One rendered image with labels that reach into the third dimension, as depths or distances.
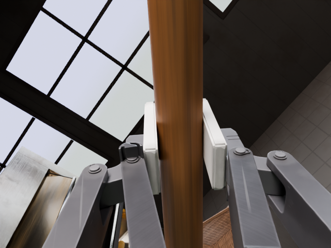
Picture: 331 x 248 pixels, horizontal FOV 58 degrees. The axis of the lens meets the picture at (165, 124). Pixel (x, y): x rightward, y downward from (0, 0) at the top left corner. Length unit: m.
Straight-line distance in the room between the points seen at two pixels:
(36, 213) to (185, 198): 1.64
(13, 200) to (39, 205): 0.15
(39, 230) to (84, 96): 1.84
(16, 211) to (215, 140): 1.64
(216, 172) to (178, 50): 0.07
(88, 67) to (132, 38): 0.54
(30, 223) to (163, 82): 1.64
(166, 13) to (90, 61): 3.02
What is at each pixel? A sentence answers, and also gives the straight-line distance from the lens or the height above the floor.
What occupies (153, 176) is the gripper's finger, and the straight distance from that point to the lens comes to 0.16.
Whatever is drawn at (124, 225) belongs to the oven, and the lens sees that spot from 2.29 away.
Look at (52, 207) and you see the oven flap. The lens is 1.86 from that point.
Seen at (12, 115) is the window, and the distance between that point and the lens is 3.56.
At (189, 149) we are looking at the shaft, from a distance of 0.19.
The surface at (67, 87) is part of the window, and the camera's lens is 3.28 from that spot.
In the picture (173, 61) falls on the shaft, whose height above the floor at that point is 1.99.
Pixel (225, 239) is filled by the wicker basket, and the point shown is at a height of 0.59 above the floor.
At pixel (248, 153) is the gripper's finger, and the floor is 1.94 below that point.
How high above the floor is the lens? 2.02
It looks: 17 degrees down
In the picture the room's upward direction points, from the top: 56 degrees counter-clockwise
